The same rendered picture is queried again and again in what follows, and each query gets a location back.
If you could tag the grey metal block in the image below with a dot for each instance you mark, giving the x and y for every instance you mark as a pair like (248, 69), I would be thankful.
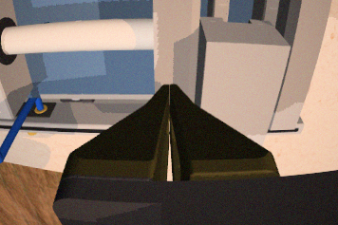
(240, 68)

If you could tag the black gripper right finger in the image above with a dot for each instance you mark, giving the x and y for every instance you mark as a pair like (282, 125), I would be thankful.
(206, 148)

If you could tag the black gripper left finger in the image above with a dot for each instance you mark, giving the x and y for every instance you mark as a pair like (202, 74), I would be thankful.
(137, 146)

